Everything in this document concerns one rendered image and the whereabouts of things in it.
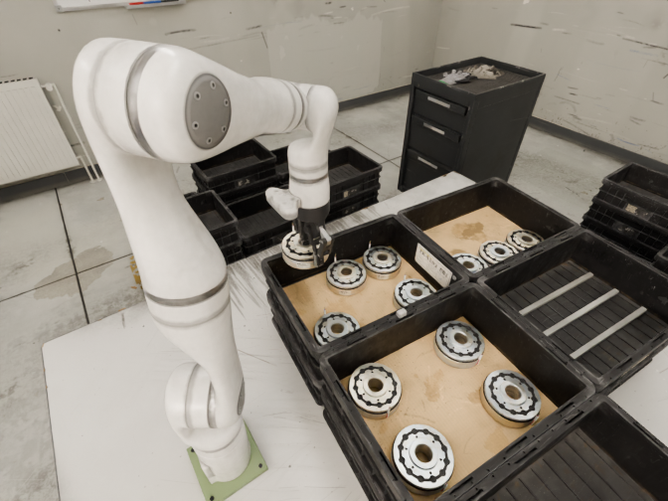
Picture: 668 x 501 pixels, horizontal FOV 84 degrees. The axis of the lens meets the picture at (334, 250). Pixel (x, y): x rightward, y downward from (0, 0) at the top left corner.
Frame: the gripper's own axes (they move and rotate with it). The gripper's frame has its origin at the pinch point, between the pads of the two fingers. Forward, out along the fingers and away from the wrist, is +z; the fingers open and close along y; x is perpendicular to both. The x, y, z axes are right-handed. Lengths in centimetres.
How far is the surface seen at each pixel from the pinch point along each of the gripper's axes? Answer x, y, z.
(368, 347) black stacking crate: -0.1, -20.3, 10.4
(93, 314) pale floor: 65, 120, 100
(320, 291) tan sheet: -3.4, 2.9, 17.0
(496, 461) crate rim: -2.3, -48.3, 7.3
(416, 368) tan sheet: -8.5, -26.6, 17.1
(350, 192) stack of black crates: -67, 76, 48
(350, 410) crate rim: 11.3, -29.8, 7.2
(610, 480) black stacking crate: -21, -60, 17
